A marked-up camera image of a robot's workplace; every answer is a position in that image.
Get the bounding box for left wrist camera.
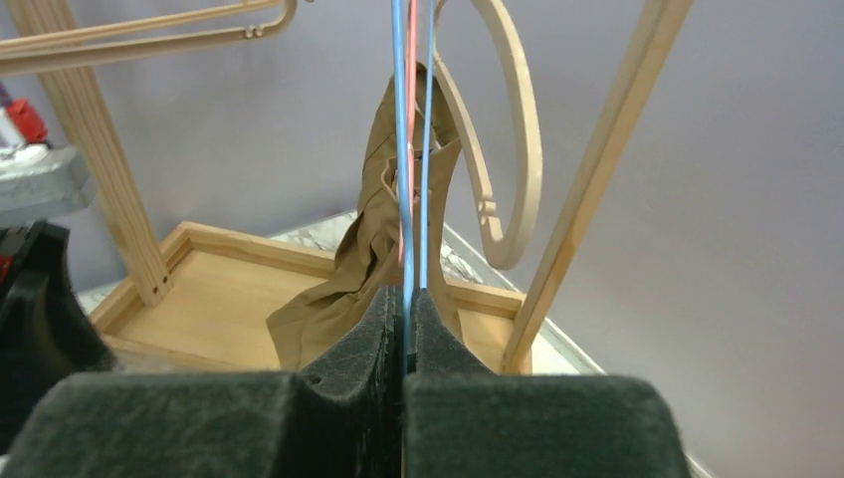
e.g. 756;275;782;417
1;88;96;228

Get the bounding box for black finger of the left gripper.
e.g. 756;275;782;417
1;221;115;454

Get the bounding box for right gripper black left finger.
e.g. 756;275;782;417
3;287;401;477

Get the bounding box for wooden clothes rack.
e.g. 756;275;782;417
10;1;691;373

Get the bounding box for wooden hanger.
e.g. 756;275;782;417
1;1;298;76
431;0;545;272

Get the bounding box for pink wire hanger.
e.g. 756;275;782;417
402;0;418;228

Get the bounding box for blue wire hanger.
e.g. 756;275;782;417
391;1;436;369

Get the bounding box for wooden hanger right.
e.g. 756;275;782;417
1;1;298;76

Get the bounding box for brown skirt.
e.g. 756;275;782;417
267;65;463;369

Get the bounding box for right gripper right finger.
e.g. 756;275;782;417
403;291;690;477

